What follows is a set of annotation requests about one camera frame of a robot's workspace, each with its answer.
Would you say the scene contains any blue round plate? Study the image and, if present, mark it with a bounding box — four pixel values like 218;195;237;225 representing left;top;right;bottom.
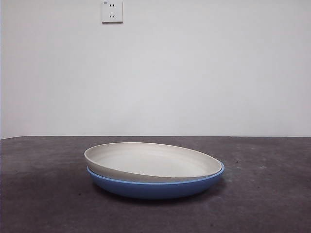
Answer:
86;163;225;200

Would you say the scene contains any white wall socket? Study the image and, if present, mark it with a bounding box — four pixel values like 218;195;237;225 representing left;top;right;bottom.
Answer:
101;0;124;24

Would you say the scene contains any white round plate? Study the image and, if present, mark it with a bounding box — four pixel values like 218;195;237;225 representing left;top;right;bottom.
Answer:
84;141;223;183

